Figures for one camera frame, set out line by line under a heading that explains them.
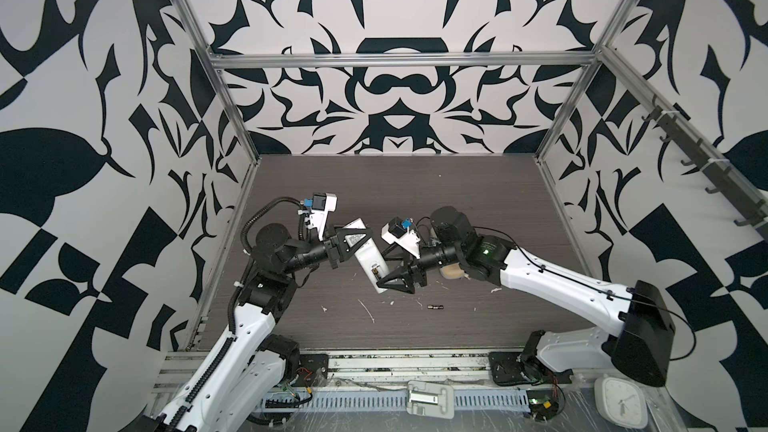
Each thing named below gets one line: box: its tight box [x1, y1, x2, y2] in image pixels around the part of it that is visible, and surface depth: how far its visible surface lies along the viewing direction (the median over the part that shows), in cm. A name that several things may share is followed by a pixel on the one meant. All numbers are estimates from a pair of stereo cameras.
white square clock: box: [594, 376, 648, 429], surface depth 69 cm
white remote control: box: [343, 217, 390, 294], surface depth 66 cm
